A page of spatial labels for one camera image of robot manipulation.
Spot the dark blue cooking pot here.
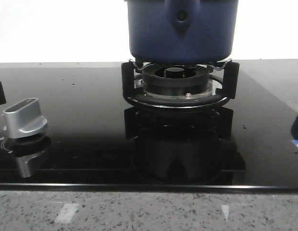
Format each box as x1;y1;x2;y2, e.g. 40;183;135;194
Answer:
126;0;238;64

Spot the black pot support grate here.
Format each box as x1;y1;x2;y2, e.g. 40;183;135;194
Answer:
121;59;240;111

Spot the black glass gas stove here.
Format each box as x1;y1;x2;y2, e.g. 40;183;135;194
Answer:
0;64;298;192

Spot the black gas burner head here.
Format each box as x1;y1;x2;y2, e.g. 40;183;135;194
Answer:
142;64;210;96

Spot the silver stove control knob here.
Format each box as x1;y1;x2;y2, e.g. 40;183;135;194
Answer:
3;97;52;157

